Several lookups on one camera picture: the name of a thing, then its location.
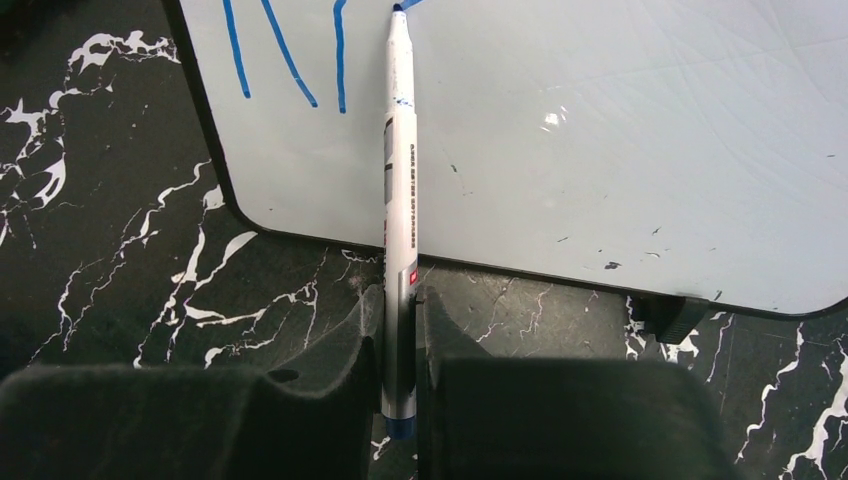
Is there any white whiteboard black frame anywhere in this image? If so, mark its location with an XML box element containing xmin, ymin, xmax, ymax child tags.
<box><xmin>164</xmin><ymin>1</ymin><xmax>847</xmax><ymax>321</ymax></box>

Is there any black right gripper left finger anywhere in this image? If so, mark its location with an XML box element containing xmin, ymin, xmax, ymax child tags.
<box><xmin>1</xmin><ymin>286</ymin><xmax>384</xmax><ymax>479</ymax></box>

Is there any white whiteboard marker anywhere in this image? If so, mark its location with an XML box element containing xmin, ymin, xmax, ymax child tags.
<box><xmin>381</xmin><ymin>2</ymin><xmax>419</xmax><ymax>440</ymax></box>

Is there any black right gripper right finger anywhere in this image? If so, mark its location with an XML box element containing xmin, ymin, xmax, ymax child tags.
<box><xmin>417</xmin><ymin>287</ymin><xmax>740</xmax><ymax>479</ymax></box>

